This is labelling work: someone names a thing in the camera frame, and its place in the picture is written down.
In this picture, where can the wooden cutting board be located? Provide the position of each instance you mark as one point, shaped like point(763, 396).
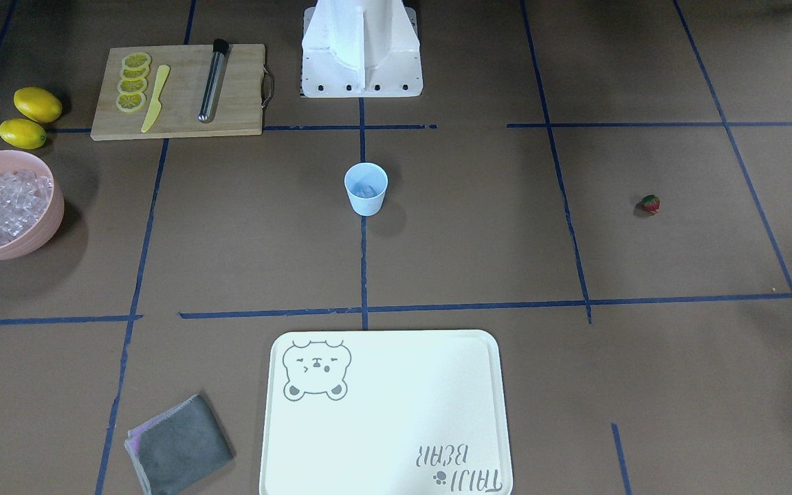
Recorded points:
point(239, 107)

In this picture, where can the red strawberry on table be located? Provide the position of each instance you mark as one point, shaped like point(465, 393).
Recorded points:
point(650, 204)

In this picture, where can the cream bear tray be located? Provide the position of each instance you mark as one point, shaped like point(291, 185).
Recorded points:
point(386, 412)

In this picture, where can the yellow lemon near bowl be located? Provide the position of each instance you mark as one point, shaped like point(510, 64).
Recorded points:
point(38, 104)

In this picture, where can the pink bowl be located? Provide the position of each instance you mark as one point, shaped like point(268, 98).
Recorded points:
point(51, 219)

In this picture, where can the light blue plastic cup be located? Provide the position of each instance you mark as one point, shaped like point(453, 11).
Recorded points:
point(366, 172)

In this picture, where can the lemon slice lower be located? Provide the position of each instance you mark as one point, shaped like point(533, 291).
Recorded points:
point(136, 61)

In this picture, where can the clear ice cubes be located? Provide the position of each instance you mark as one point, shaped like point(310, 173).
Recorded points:
point(24, 197)

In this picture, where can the grey folded cloth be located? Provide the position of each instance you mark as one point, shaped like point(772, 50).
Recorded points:
point(178, 447)

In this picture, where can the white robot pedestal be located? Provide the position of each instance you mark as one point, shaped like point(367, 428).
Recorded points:
point(360, 49)

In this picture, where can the yellow lemon near edge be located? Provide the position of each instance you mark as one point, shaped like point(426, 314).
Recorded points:
point(23, 133)

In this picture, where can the yellow plastic knife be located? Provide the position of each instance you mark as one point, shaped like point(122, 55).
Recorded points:
point(155, 104)

